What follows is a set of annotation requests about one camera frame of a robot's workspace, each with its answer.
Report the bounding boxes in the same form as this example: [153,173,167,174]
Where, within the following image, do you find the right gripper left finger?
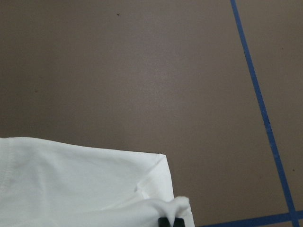
[158,217,170,227]

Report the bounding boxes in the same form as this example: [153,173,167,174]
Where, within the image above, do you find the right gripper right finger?
[173,218,185,227]

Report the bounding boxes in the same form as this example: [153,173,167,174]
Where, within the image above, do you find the white printed long-sleeve shirt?
[0,137,194,227]

